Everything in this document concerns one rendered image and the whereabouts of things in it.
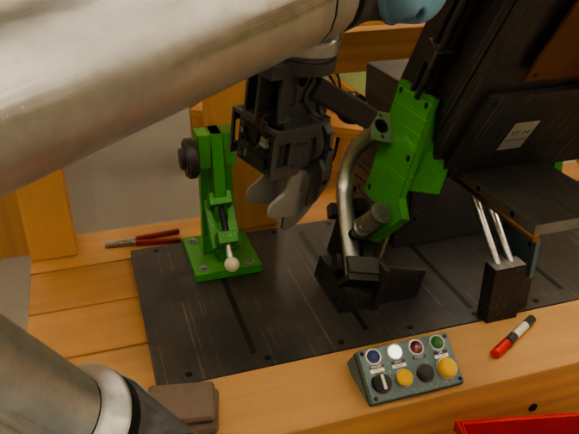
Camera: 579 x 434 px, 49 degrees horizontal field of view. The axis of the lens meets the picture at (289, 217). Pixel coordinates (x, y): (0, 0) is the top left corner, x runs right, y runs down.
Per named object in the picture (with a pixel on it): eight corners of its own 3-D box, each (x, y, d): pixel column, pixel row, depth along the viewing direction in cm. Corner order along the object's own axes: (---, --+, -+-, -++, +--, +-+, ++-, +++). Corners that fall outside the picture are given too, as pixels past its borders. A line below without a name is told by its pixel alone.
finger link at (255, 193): (234, 226, 73) (242, 154, 68) (274, 212, 77) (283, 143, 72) (252, 239, 72) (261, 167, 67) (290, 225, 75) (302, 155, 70)
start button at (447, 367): (457, 375, 95) (461, 374, 94) (440, 380, 94) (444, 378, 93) (451, 356, 96) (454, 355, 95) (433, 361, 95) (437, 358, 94)
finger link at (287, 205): (252, 239, 72) (261, 167, 67) (290, 225, 75) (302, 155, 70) (270, 254, 70) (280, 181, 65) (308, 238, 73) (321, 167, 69)
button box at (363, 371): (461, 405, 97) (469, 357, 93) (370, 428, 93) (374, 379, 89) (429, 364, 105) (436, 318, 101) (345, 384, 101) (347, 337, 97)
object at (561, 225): (621, 226, 98) (626, 209, 96) (532, 244, 93) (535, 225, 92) (479, 139, 130) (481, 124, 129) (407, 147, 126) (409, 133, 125)
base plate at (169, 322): (723, 275, 126) (726, 266, 125) (158, 399, 96) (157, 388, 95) (576, 187, 161) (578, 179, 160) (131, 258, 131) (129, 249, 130)
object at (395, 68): (519, 227, 138) (549, 72, 122) (391, 250, 130) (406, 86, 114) (472, 192, 154) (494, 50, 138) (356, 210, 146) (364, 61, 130)
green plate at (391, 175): (432, 224, 109) (476, 106, 100) (391, 220, 106) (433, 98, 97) (402, 195, 118) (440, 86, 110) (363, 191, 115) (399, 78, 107)
